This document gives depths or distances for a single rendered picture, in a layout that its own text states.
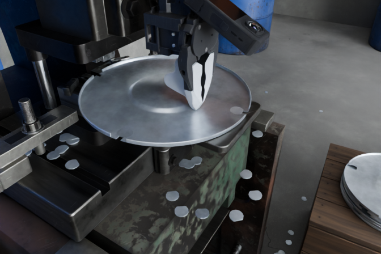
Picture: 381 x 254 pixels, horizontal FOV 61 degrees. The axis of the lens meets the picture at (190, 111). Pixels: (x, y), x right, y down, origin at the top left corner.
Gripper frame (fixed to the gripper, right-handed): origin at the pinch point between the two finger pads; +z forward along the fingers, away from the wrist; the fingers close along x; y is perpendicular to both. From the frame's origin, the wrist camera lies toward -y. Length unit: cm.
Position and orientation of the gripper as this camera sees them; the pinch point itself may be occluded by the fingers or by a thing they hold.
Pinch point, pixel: (199, 103)
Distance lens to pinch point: 50.7
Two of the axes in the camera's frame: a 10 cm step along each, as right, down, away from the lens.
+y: -8.5, -2.8, 4.5
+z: 0.0, 8.5, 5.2
